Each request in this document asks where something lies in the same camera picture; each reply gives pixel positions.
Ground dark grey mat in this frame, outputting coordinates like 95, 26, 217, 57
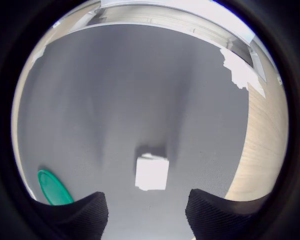
16, 23, 251, 240

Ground round green lid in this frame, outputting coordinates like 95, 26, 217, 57
37, 169, 75, 207

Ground white tape patch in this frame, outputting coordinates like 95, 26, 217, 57
219, 48, 266, 99
31, 45, 48, 65

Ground silver cable duct tray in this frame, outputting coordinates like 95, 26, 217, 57
86, 6, 268, 83

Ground small white plastic terminal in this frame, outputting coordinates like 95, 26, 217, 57
135, 153, 170, 192

